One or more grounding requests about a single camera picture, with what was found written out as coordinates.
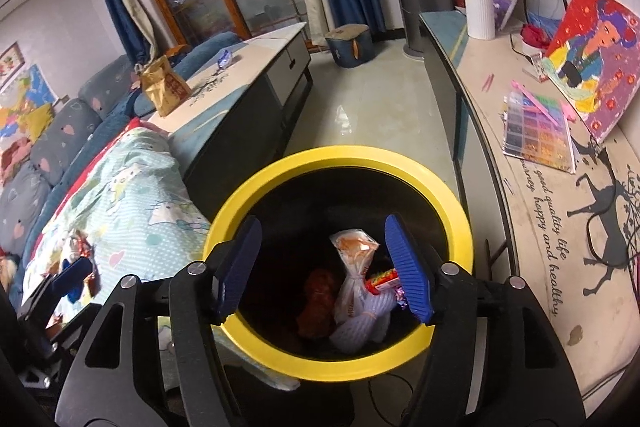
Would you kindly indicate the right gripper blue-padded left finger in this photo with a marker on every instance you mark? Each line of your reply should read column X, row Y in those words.
column 116, row 378

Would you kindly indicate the hello kitty light blue blanket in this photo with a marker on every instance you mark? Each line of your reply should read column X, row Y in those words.
column 137, row 215

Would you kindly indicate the red plastic bag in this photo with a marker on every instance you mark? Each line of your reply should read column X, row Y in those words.
column 317, row 318

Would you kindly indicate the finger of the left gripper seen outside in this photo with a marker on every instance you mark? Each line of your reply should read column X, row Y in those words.
column 70, row 282

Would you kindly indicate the red long snack wrapper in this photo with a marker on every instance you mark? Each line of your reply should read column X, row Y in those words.
column 384, row 281

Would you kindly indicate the colourful bead tray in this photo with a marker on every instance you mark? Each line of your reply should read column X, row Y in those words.
column 530, row 135

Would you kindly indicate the blue storage box stool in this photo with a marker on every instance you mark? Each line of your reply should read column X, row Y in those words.
column 351, row 45

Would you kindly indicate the brown paper bag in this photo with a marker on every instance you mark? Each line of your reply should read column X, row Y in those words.
column 163, row 86

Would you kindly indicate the yellow rimmed black trash bin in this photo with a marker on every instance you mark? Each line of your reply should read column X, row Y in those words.
column 301, row 201

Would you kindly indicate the framed calligraphy picture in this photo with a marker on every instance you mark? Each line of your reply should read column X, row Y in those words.
column 11, row 61

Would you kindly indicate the clear orange bread bag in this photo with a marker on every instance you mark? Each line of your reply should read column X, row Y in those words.
column 356, row 249

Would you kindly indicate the pile of clothes on sofa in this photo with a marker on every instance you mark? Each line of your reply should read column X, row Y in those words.
column 13, row 157

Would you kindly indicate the blue curtain left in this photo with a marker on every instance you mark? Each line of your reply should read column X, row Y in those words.
column 136, row 46

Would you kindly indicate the blue grey sectional sofa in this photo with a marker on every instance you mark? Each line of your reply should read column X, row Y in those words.
column 78, row 132

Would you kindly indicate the grey white coffee table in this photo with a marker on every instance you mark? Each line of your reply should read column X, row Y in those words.
column 239, row 119

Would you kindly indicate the colourful portrait painting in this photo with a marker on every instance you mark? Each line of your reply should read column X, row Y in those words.
column 593, row 59

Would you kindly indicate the china map poster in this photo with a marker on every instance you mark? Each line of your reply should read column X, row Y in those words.
column 24, row 94

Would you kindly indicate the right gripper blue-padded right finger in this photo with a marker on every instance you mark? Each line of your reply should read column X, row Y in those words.
column 494, row 358

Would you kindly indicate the red blanket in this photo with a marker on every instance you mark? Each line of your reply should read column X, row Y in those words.
column 75, row 186

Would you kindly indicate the purple foam fruit net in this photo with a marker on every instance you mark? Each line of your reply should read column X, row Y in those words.
column 370, row 325

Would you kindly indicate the small blue wrapper on table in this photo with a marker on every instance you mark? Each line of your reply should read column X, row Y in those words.
column 225, row 59

